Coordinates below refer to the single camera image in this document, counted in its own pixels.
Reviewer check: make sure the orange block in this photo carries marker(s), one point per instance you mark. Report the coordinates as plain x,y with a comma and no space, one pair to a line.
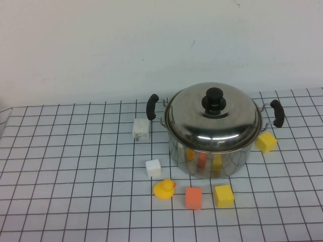
193,199

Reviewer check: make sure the steel lid with black knob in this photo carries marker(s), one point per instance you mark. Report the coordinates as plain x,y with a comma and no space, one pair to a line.
227,126

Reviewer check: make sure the yellow cube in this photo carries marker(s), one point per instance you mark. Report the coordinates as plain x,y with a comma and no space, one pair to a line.
224,197
266,143

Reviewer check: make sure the white power adapter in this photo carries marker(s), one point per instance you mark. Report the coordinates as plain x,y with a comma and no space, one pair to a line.
140,127

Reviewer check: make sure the yellow rubber duck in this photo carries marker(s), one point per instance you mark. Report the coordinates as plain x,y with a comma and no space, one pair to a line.
164,191

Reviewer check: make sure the white cube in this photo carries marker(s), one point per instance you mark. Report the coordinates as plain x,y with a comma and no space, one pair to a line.
153,168

